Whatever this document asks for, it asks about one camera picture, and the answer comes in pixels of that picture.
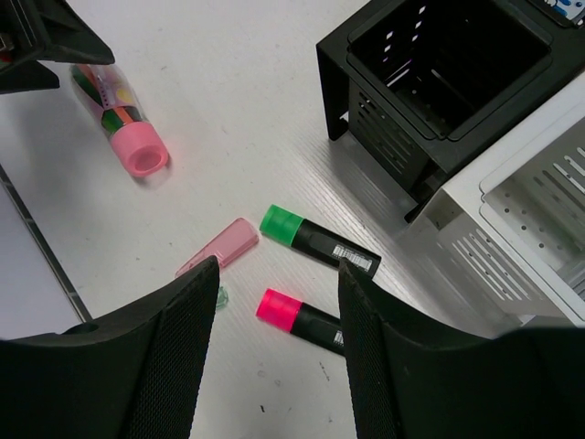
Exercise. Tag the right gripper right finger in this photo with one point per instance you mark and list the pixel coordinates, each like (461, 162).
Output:
(412, 376)

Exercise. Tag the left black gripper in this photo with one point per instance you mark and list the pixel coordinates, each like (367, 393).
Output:
(70, 40)

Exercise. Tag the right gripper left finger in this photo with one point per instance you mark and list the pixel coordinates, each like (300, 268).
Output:
(133, 373)

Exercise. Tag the green translucent eraser pen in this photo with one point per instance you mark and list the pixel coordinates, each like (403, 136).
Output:
(222, 299)

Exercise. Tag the pink cap black highlighter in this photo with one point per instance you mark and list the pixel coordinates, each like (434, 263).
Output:
(301, 320)

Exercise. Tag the pink-capped crayon tube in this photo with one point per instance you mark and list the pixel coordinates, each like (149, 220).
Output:
(110, 98)

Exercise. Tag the pink translucent eraser pen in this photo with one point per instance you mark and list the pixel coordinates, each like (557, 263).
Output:
(235, 240)

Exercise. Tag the white metal organizer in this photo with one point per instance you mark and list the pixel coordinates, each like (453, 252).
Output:
(506, 234)

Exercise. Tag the green cap black highlighter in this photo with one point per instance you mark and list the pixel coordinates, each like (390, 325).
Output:
(315, 241)

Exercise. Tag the black metal organizer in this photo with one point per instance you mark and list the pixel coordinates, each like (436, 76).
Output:
(428, 85)

